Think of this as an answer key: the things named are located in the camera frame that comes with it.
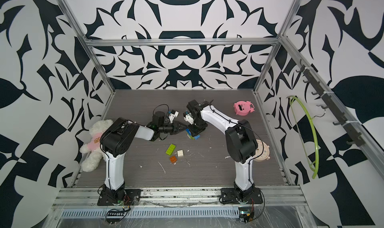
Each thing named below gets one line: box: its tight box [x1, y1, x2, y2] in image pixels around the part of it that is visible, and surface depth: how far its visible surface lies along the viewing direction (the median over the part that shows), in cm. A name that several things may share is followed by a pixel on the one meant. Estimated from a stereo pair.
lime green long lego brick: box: [165, 143, 176, 156], surface depth 91 cm
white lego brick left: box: [177, 149, 184, 158], surface depth 89 cm
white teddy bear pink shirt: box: [79, 119, 114, 172], surface depth 85 cm
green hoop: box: [286, 96, 319, 179], surface depth 62 cm
